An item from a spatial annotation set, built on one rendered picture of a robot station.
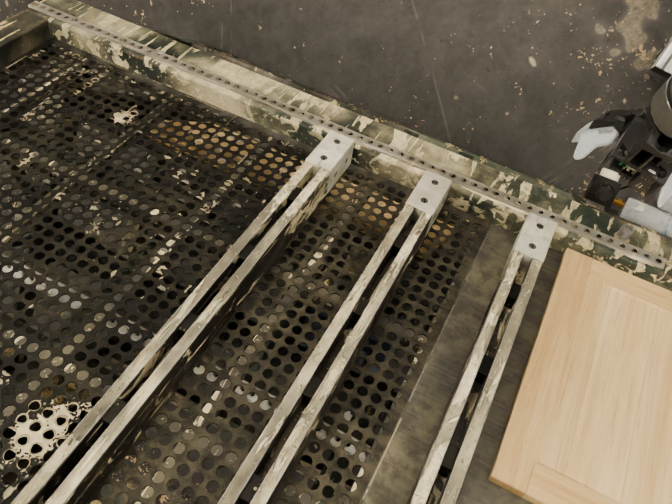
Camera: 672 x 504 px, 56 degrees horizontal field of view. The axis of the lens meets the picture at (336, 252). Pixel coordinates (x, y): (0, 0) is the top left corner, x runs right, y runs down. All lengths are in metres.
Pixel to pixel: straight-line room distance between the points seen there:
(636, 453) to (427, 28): 1.62
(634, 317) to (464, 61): 1.24
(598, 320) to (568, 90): 1.14
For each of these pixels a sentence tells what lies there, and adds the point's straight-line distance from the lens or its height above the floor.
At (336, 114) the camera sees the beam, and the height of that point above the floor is 0.84.
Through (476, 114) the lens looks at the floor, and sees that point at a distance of 2.32.
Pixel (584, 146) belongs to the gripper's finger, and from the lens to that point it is 0.93.
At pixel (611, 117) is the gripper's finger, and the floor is 1.41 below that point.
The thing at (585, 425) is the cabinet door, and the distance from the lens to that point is 1.20.
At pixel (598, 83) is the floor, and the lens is 2.32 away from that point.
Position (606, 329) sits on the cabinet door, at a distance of 1.34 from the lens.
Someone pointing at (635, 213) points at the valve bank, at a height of 0.74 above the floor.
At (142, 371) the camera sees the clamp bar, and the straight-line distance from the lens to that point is 1.05.
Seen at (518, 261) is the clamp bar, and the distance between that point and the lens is 1.28.
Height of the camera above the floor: 2.31
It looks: 70 degrees down
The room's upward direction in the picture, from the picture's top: 120 degrees counter-clockwise
